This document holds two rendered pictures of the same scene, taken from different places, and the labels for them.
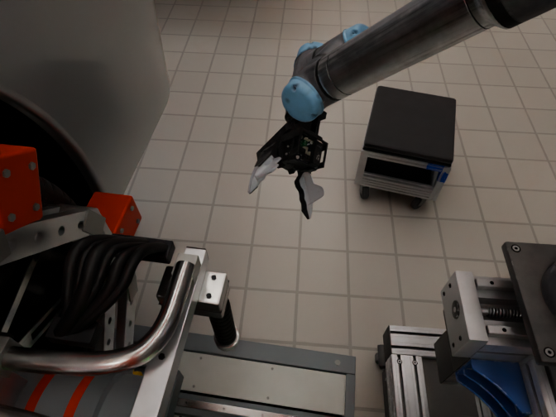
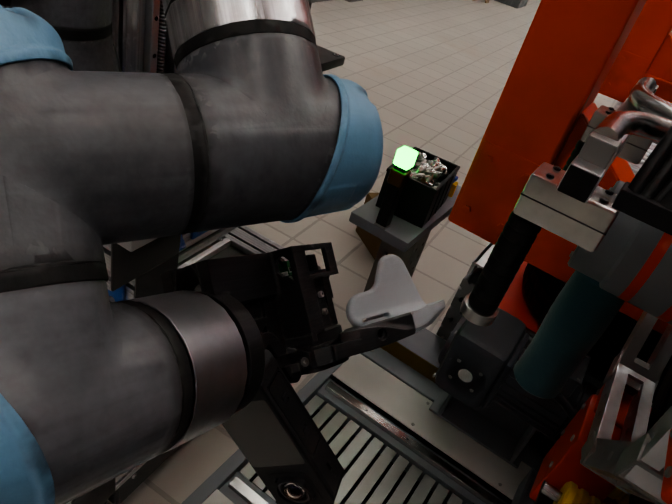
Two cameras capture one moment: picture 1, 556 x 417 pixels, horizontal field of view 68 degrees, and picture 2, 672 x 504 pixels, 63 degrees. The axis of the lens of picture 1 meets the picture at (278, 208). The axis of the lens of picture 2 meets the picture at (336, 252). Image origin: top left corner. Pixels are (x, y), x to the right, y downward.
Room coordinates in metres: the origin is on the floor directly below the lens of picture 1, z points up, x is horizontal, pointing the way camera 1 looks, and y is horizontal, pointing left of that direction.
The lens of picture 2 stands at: (0.84, 0.06, 1.16)
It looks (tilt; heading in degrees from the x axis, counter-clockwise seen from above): 35 degrees down; 196
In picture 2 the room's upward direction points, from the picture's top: 17 degrees clockwise
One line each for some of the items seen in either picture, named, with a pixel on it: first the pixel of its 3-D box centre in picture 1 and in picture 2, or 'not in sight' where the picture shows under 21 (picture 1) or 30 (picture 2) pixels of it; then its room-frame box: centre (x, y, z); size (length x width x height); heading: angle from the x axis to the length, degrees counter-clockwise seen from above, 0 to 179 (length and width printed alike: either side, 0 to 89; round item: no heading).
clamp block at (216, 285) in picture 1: (194, 291); (568, 204); (0.26, 0.12, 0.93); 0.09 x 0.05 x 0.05; 82
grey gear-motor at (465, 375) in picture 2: not in sight; (522, 405); (-0.20, 0.30, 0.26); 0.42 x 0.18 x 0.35; 82
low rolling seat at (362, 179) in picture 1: (404, 149); not in sight; (1.33, -0.56, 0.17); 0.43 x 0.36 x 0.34; 164
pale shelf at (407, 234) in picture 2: not in sight; (414, 205); (-0.53, -0.15, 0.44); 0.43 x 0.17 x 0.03; 172
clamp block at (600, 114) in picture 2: not in sight; (619, 133); (-0.07, 0.17, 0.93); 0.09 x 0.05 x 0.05; 82
